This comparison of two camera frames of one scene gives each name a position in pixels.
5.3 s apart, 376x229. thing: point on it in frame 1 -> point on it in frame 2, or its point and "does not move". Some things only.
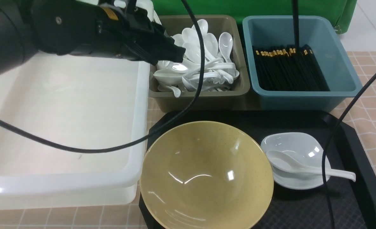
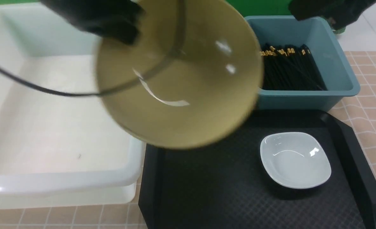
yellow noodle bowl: x=206 y=175 -> x=211 y=85
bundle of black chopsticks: x=281 y=67 does not move
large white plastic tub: x=78 y=102 does not move
